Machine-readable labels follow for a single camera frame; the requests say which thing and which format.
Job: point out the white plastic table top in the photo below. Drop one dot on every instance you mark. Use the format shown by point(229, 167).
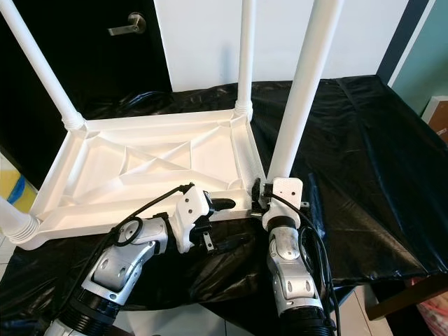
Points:
point(210, 147)

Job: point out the white plastic table leg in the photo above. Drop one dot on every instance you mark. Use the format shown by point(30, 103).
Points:
point(304, 91)
point(245, 56)
point(42, 63)
point(15, 222)

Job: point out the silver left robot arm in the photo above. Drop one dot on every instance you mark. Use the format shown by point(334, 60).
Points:
point(119, 273)

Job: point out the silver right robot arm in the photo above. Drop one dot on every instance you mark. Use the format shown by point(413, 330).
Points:
point(294, 280)

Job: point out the black shiny tablecloth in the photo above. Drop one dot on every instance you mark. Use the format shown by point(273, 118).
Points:
point(378, 175)

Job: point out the yellow bag with blue band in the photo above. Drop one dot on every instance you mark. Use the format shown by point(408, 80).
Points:
point(17, 189)

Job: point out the black door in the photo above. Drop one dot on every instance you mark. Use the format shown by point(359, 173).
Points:
point(119, 70)

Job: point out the brown wooden table brace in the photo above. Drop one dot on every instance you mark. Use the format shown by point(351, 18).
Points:
point(409, 299)

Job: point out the pink plastic bag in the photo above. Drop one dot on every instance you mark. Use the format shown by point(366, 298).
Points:
point(434, 311)

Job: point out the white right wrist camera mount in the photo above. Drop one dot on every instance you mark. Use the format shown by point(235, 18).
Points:
point(287, 192)

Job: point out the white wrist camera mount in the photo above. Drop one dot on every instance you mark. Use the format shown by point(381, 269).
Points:
point(287, 192)
point(190, 206)

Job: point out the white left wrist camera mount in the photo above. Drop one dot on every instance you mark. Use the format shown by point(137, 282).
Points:
point(190, 206)

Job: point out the brown board white frame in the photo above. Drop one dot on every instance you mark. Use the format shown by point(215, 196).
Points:
point(437, 119)

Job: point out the dark grey door frame post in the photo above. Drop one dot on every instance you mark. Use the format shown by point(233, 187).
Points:
point(402, 38)

